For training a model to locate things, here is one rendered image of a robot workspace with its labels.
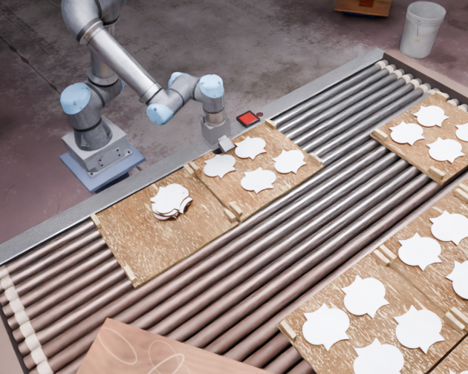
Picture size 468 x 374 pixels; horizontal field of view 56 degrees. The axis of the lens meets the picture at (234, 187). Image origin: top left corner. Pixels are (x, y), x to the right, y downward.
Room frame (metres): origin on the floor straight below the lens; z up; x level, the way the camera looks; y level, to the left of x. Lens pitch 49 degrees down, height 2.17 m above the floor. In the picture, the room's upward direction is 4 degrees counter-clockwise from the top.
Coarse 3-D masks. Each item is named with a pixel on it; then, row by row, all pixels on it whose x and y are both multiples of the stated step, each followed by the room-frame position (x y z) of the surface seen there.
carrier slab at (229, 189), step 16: (256, 128) 1.38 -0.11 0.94; (272, 144) 1.28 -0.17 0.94; (288, 144) 1.28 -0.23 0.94; (240, 160) 1.20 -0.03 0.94; (256, 160) 1.20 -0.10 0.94; (304, 160) 1.18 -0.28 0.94; (224, 176) 1.13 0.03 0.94; (240, 176) 1.12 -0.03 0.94; (288, 176) 1.10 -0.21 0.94; (304, 176) 1.10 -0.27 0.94; (224, 192) 1.04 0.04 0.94; (240, 192) 1.04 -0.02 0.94; (272, 192) 1.03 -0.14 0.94; (240, 208) 0.97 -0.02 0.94; (256, 208) 0.96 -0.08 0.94
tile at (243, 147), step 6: (258, 138) 1.31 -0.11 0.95; (240, 144) 1.28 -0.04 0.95; (246, 144) 1.28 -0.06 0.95; (252, 144) 1.28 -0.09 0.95; (258, 144) 1.28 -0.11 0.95; (264, 144) 1.27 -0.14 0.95; (240, 150) 1.25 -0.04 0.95; (246, 150) 1.25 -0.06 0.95; (252, 150) 1.25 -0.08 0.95; (258, 150) 1.24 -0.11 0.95; (264, 150) 1.24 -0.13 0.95; (240, 156) 1.22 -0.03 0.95; (246, 156) 1.21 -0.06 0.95; (252, 156) 1.21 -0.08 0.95
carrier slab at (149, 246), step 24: (144, 192) 1.07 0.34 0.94; (192, 192) 1.05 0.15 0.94; (120, 216) 0.97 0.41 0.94; (144, 216) 0.96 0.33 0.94; (192, 216) 0.94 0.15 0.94; (216, 216) 0.94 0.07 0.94; (120, 240) 0.86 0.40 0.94; (144, 240) 0.85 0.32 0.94; (168, 240) 0.85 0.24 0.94; (192, 240) 0.84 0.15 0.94; (120, 264) 0.77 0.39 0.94; (144, 264) 0.76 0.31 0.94; (168, 264) 0.75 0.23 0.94
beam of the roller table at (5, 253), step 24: (336, 72) 1.77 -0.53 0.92; (288, 96) 1.61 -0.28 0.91; (312, 96) 1.61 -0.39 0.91; (192, 144) 1.34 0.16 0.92; (168, 168) 1.21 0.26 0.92; (120, 192) 1.10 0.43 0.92; (72, 216) 1.00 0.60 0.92; (24, 240) 0.90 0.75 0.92; (48, 240) 0.90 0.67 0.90; (0, 264) 0.81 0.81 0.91
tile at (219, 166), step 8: (208, 160) 1.20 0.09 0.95; (216, 160) 1.20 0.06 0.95; (224, 160) 1.20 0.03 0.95; (232, 160) 1.20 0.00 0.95; (208, 168) 1.16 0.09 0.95; (216, 168) 1.16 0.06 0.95; (224, 168) 1.15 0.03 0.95; (232, 168) 1.15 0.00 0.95; (208, 176) 1.13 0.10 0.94; (216, 176) 1.12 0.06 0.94
